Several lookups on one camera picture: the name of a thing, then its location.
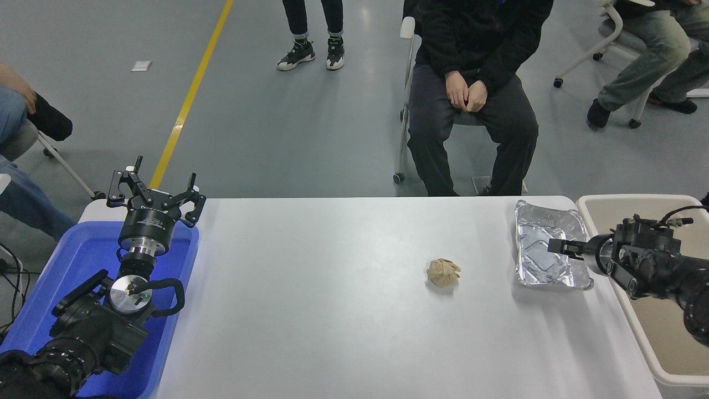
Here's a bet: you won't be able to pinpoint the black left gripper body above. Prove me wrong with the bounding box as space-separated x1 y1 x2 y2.
118 190 182 248

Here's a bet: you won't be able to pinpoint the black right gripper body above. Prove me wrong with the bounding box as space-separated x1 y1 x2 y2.
585 234 615 276

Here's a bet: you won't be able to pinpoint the foil tray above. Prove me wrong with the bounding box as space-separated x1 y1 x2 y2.
514 199 594 290

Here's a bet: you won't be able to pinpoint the person's hand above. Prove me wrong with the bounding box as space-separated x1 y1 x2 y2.
0 62 37 114

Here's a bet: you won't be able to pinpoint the person's left hand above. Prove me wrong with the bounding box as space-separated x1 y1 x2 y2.
464 81 489 114

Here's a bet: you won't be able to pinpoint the person's right hand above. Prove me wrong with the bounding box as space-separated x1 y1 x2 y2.
445 72 472 111

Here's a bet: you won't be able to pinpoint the blue plastic tray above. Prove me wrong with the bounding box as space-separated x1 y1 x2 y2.
0 222 200 399

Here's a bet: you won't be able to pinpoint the large pale bin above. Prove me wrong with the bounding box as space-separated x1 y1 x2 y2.
576 193 709 399

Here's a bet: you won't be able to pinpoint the grey seat chair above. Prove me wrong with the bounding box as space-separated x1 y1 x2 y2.
0 119 106 201

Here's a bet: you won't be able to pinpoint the crumpled tan paper ball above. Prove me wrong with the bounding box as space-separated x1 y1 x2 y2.
427 258 461 288

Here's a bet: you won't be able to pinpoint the black cables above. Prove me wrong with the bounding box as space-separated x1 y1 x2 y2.
0 244 29 333

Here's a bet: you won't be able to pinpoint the white frame chair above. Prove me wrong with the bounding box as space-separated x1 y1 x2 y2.
554 0 709 129
392 16 528 196

